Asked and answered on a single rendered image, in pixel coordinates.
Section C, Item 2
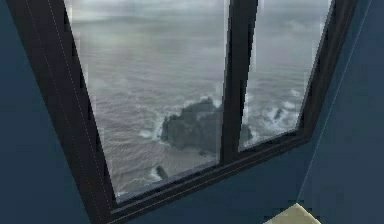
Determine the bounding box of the black framed window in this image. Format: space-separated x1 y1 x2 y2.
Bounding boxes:
6 0 359 224

